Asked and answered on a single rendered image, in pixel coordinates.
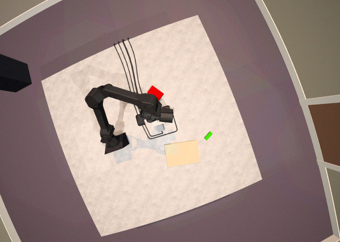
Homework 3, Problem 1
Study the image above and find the green rectangular block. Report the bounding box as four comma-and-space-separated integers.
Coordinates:
205, 131, 213, 140

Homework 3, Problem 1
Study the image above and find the red rectangular block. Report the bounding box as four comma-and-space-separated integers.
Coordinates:
147, 86, 164, 100

